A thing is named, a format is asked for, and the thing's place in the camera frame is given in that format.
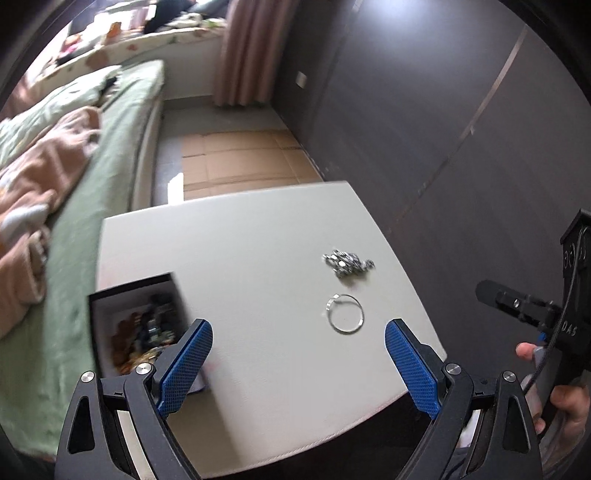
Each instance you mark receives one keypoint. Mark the dark clothing bundle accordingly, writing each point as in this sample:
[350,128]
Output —
[164,14]

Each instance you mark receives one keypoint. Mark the white paper piece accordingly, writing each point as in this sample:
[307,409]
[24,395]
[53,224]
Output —
[175,188]

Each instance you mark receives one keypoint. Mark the bed with green sheet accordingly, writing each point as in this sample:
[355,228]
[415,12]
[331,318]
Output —
[92,207]

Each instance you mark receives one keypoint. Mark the pink fleece blanket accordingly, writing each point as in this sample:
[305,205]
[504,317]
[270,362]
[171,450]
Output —
[41,166]

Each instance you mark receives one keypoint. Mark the grey pillow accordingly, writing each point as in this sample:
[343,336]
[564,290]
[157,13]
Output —
[210,7]

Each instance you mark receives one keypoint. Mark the black jewelry box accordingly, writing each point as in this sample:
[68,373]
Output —
[134,295]

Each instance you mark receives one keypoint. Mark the floral window seat cushion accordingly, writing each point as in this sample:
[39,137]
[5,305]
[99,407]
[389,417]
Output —
[138,48]

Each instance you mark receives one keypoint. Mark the silver bangle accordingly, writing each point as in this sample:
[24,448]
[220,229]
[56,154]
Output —
[328,318]

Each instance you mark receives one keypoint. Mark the person's right hand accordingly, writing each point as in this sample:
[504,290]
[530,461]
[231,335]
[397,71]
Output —
[575,408]

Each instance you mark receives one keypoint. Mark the flattened cardboard sheet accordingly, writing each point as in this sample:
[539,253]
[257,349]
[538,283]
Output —
[244,159]

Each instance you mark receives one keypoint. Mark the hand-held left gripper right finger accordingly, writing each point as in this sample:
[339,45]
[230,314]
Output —
[411,364]

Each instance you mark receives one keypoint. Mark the dark grey wardrobe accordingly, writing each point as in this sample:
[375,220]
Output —
[438,115]

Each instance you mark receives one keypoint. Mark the white wall socket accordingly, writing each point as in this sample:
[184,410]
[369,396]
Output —
[301,79]

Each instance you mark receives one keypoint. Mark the white low table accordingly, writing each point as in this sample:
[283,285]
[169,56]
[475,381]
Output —
[258,258]

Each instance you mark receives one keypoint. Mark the pile of colourful toys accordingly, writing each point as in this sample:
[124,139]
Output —
[74,46]

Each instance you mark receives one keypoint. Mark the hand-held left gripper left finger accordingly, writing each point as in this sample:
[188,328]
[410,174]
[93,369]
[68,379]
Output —
[184,364]

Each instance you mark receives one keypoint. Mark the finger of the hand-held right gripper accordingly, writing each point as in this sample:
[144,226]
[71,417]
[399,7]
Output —
[508,300]

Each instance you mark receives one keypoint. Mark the pink curtain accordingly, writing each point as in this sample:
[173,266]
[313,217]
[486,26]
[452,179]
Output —
[254,50]

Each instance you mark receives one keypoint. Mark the light green quilt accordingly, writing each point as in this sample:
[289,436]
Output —
[51,106]

